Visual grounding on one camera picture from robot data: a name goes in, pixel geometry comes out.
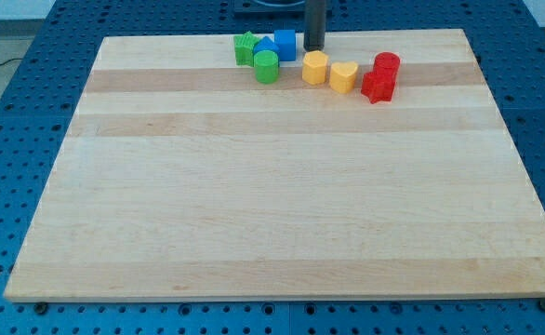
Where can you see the yellow hexagon block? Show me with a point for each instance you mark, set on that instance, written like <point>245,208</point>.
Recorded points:
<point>314,67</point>

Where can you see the yellow heart block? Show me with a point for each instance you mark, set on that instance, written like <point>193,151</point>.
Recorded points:
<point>343,75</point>

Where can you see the light wooden board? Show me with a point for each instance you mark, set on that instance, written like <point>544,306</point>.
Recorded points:
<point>181,178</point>

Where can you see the green cylinder block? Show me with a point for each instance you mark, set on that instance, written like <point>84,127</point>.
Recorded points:
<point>266,66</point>

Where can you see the blue triangle block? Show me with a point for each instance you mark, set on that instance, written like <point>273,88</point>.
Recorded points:
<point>266,44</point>

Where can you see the green star block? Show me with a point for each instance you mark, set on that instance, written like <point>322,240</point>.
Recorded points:
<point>244,45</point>

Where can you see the blue cube block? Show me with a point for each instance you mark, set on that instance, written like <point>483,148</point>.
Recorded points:
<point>286,42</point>

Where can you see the red star block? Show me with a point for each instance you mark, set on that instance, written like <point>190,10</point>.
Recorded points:
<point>378,87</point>

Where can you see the red cylinder block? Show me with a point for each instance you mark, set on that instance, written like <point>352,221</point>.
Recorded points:
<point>386,66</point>

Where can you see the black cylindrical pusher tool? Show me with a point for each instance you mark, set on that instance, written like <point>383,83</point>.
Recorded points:
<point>314,32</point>

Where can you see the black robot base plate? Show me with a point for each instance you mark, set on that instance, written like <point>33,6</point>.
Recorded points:
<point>253,8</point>

